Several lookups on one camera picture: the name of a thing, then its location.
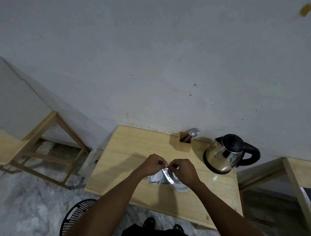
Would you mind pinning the person's black sandal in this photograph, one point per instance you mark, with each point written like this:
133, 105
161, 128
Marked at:
178, 228
149, 222

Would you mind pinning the person's right hand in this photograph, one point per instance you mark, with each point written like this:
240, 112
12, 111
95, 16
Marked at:
186, 172

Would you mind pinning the white panel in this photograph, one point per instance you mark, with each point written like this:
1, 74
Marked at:
96, 150

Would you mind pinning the white cup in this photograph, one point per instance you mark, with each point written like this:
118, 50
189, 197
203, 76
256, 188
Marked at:
181, 187

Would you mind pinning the wooden table with paper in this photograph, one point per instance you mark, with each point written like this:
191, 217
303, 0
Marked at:
296, 175

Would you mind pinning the silver foil sachet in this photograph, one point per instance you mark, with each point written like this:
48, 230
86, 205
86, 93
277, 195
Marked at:
160, 178

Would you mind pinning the person's right forearm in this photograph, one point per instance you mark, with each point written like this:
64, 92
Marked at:
223, 211

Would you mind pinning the person's left hand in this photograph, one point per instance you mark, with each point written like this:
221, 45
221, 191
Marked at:
151, 165

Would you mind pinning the wooden side table with legs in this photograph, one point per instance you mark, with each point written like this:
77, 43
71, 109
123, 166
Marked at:
14, 145

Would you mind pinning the wooden utensil holder box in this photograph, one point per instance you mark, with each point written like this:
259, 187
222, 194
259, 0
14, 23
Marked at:
183, 145

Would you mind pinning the yellow object on wall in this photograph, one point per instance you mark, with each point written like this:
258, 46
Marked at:
305, 10

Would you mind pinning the white printed paper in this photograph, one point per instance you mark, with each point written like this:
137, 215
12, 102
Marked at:
306, 198

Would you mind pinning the person's left fingers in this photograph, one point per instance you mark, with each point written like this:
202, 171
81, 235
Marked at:
162, 164

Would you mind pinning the black plastic mesh basket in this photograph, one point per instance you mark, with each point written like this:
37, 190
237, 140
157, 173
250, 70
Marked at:
73, 214

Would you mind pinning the metal spoon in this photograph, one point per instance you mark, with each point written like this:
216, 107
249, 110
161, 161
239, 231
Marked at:
192, 133

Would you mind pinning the person's black garment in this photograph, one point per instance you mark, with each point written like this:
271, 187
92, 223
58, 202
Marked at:
145, 232

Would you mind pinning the person's left forearm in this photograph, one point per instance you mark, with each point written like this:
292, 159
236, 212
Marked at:
109, 206

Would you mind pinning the person's right fingers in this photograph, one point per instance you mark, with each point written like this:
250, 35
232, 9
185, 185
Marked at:
173, 167

